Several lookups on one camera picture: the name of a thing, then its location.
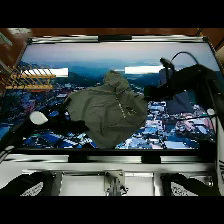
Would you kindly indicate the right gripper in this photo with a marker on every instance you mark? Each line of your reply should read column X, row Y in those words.
column 156, row 92

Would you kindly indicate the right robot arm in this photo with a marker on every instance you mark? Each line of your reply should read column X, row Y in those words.
column 195, row 78

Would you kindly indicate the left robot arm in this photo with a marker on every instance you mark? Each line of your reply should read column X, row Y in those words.
column 38, row 118

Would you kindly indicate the dark blue garment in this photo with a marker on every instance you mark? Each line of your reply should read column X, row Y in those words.
column 180, row 105

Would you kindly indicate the olive grey shirt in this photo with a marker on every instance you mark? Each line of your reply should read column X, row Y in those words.
column 106, row 113

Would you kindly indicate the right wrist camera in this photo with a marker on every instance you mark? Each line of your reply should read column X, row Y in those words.
column 166, row 63

